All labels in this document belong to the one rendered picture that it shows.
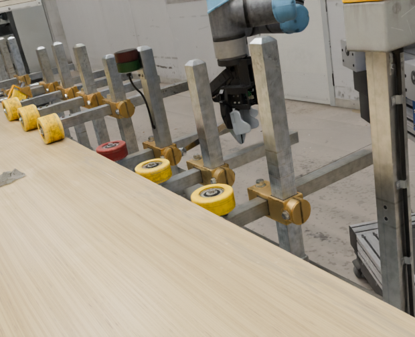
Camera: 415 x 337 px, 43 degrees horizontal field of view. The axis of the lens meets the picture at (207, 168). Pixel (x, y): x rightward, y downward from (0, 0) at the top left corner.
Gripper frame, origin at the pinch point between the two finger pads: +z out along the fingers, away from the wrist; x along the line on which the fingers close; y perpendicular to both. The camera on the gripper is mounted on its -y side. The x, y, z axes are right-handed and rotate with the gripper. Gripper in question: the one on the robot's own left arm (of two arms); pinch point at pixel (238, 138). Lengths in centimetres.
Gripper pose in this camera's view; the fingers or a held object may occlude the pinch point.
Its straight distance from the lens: 128.6
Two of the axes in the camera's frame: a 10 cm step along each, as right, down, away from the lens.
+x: 6.0, -3.8, 7.0
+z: 1.8, 9.2, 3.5
